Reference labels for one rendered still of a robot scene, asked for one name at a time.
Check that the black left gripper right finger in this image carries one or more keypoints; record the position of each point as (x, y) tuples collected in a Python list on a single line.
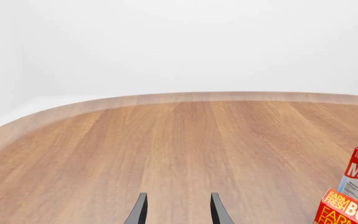
[(218, 211)]

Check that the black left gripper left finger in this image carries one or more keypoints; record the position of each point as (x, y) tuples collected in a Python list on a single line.
[(139, 211)]

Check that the red butter box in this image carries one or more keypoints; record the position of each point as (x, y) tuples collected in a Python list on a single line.
[(342, 208)]

